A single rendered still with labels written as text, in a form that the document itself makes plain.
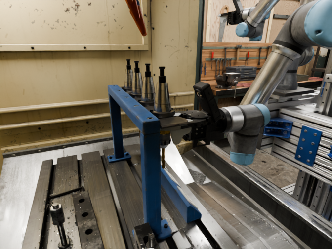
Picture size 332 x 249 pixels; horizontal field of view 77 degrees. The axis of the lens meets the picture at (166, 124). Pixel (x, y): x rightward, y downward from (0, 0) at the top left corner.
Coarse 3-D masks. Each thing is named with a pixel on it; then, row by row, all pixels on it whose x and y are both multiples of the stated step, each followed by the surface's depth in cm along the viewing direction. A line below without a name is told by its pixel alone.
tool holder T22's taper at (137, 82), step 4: (140, 72) 68; (136, 76) 67; (140, 76) 67; (132, 80) 68; (136, 80) 67; (140, 80) 68; (132, 84) 68; (136, 84) 67; (140, 84) 68; (132, 88) 68; (136, 88) 68; (140, 88) 68; (132, 92) 69; (136, 92) 68; (140, 92) 68
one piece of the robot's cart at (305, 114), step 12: (288, 108) 108; (300, 108) 108; (312, 108) 108; (300, 120) 99; (312, 120) 94; (324, 120) 91; (300, 132) 100; (324, 132) 90; (276, 144) 115; (288, 144) 107; (324, 144) 91; (276, 156) 114; (288, 156) 107; (324, 156) 91; (300, 168) 102; (312, 168) 97; (324, 168) 92; (324, 180) 93
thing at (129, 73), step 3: (126, 69) 77; (129, 69) 77; (126, 72) 77; (129, 72) 76; (132, 72) 77; (126, 75) 77; (129, 75) 77; (132, 75) 77; (126, 78) 77; (129, 78) 77; (132, 78) 77; (126, 81) 77; (129, 81) 77; (126, 84) 77; (129, 84) 77; (126, 87) 78; (129, 87) 78
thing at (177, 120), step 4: (176, 116) 49; (160, 120) 47; (164, 120) 47; (168, 120) 47; (172, 120) 47; (176, 120) 47; (180, 120) 47; (184, 120) 47; (160, 124) 44; (164, 124) 44; (168, 124) 44; (172, 124) 44; (176, 124) 45; (180, 124) 45; (184, 124) 45; (164, 128) 44
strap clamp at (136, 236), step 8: (144, 224) 45; (136, 232) 43; (144, 232) 43; (152, 232) 43; (136, 240) 44; (144, 240) 43; (152, 240) 37; (136, 248) 46; (144, 248) 40; (152, 248) 38
